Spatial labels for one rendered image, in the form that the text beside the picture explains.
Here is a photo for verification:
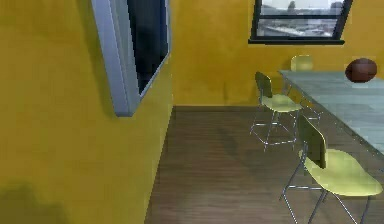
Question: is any yellow chair with metal legs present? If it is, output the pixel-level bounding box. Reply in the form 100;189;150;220
290;54;314;73
279;114;384;224
249;71;303;153

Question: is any black framed window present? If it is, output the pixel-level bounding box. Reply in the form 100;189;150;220
247;0;354;46

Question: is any glass top dining table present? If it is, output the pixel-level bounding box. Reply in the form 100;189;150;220
278;69;384;161

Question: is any brown oval ball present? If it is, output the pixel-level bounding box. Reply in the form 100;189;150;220
344;57;378;84

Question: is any grey framed wall television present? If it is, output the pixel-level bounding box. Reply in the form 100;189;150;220
90;0;171;118

